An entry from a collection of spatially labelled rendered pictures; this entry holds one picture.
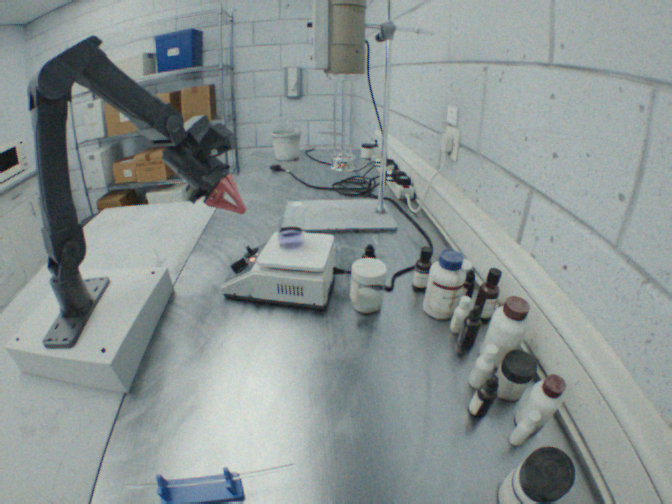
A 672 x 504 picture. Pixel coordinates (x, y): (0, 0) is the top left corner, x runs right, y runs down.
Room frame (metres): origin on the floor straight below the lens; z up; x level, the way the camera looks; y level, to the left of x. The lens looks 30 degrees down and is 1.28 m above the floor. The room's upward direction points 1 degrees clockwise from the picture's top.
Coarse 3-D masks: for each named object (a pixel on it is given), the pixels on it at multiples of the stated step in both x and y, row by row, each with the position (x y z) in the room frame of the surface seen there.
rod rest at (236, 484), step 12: (228, 468) 0.13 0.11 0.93; (168, 480) 0.11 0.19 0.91; (180, 480) 0.11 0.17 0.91; (240, 480) 0.13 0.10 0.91; (168, 492) 0.09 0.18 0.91; (180, 492) 0.10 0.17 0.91; (192, 492) 0.10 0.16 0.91; (204, 492) 0.10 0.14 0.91; (216, 492) 0.11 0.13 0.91; (228, 492) 0.11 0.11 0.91; (240, 492) 0.11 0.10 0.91
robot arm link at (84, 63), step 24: (72, 48) 0.40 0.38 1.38; (96, 48) 0.44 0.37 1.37; (48, 72) 0.36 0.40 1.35; (72, 72) 0.40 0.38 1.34; (96, 72) 0.45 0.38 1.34; (120, 72) 0.49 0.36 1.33; (48, 96) 0.36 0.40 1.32; (120, 96) 0.49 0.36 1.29; (144, 96) 0.53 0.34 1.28; (144, 120) 0.52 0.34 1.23
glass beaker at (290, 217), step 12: (276, 204) 0.54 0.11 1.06; (288, 204) 0.55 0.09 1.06; (276, 216) 0.51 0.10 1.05; (288, 216) 0.50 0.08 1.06; (300, 216) 0.51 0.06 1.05; (276, 228) 0.52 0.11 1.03; (288, 228) 0.50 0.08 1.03; (300, 228) 0.51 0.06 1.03; (288, 240) 0.50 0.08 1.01; (300, 240) 0.51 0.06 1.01
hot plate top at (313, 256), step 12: (276, 240) 0.54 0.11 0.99; (312, 240) 0.55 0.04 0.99; (324, 240) 0.55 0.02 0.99; (264, 252) 0.50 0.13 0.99; (276, 252) 0.50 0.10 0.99; (288, 252) 0.50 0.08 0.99; (300, 252) 0.50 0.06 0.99; (312, 252) 0.50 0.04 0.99; (324, 252) 0.50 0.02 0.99; (264, 264) 0.46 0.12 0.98; (276, 264) 0.46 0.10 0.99; (288, 264) 0.46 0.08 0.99; (300, 264) 0.46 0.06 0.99; (312, 264) 0.46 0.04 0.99; (324, 264) 0.46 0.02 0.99
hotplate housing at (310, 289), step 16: (256, 272) 0.47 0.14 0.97; (272, 272) 0.46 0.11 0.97; (288, 272) 0.46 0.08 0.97; (304, 272) 0.46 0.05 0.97; (320, 272) 0.47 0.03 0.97; (336, 272) 0.52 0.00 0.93; (224, 288) 0.47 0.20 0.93; (240, 288) 0.47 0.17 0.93; (256, 288) 0.46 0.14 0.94; (272, 288) 0.46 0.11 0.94; (288, 288) 0.45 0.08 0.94; (304, 288) 0.45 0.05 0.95; (320, 288) 0.45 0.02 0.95; (288, 304) 0.46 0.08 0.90; (304, 304) 0.45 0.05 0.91; (320, 304) 0.45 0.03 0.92
